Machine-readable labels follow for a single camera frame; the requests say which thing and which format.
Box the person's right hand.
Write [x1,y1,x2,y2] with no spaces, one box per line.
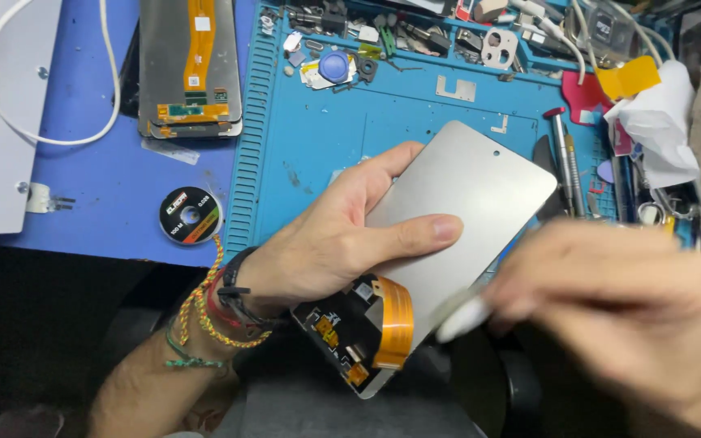
[481,219,701,421]

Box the person's left hand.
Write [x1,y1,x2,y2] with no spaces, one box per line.
[232,141,464,320]

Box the white plastic tool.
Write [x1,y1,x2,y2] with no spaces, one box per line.
[434,286,497,344]

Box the silver-backed phone display panel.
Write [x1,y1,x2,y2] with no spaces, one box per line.
[290,120,559,400]

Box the silver gold screwdriver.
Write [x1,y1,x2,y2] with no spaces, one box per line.
[565,134,587,219]

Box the red-capped silver screwdriver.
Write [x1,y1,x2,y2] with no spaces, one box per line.
[543,107,576,217]

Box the red plastic piece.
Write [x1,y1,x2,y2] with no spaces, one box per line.
[561,71,614,127]

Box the crumpled white tissue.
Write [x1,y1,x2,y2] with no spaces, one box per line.
[604,60,701,189]

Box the small silver metal plate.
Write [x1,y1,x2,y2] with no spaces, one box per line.
[435,75,477,102]

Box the yellow plastic film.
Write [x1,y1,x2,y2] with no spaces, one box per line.
[594,55,662,102]

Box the blue silicone repair mat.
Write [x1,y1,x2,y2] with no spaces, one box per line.
[223,0,701,281]

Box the heap of small phone parts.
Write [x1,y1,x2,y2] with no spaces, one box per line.
[259,0,570,80]

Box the blue round suction cup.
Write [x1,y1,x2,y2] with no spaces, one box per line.
[318,50,351,84]

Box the grey phone screen orange flex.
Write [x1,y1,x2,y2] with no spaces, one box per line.
[139,0,243,127]
[139,116,243,140]

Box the clear plastic strip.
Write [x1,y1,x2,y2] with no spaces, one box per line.
[140,137,201,165]

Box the silver camera lens frame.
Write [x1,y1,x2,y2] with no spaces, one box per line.
[481,27,519,71]

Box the white charging cable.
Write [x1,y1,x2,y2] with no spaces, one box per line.
[509,0,589,86]

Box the black cord bracelet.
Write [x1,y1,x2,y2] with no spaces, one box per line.
[217,246,290,329]

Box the red cord bracelet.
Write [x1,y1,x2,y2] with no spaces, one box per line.
[204,268,248,329]

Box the yellow orange braided bracelet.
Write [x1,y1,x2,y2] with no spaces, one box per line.
[177,234,273,350]

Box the black cutting wire spool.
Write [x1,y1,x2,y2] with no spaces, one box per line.
[159,186,225,246]

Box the green cord bracelet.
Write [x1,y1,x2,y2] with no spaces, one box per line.
[165,316,226,370]

